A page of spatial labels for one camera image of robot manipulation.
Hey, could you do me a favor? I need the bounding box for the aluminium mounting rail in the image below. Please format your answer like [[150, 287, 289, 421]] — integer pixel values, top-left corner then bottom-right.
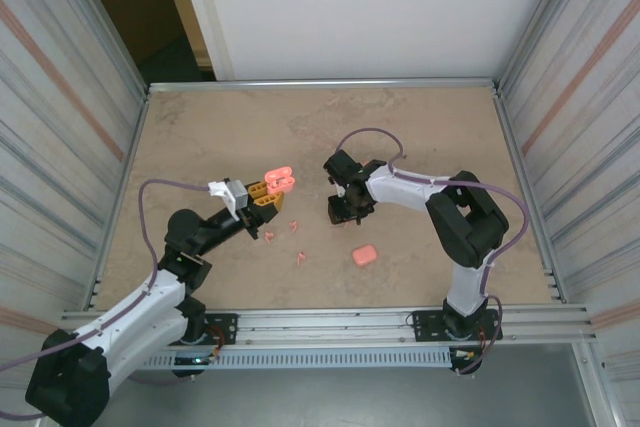
[[59, 304, 599, 351]]

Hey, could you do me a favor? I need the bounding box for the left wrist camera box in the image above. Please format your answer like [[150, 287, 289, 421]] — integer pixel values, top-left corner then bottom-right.
[[207, 177, 251, 222]]

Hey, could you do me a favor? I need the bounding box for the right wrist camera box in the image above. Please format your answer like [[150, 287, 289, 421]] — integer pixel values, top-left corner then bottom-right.
[[327, 174, 349, 201]]

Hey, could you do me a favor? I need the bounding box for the grey slotted cable duct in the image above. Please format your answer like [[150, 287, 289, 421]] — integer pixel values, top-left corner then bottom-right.
[[142, 349, 454, 371]]

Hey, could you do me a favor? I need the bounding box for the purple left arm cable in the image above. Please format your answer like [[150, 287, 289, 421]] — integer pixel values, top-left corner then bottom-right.
[[0, 179, 214, 421]]

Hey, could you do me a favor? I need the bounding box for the aluminium frame bar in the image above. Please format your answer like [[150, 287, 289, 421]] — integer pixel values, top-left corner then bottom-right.
[[146, 78, 502, 94]]

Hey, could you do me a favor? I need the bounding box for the aluminium frame post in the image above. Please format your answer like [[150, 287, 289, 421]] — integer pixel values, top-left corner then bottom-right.
[[492, 0, 586, 93], [58, 0, 152, 98]]

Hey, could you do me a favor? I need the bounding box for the small circuit board with wires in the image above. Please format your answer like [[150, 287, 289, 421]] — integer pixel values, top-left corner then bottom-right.
[[172, 352, 222, 367], [448, 346, 485, 364]]

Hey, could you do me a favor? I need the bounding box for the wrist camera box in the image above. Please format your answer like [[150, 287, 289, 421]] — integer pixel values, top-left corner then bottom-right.
[[327, 174, 349, 201], [207, 177, 251, 222]]

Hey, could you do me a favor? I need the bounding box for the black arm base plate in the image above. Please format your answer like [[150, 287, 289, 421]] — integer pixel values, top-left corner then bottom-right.
[[169, 313, 239, 347], [410, 309, 504, 343]]

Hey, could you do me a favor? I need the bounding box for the aluminium side rail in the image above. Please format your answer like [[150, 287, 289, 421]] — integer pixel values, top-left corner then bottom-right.
[[492, 86, 569, 306], [89, 89, 152, 311]]

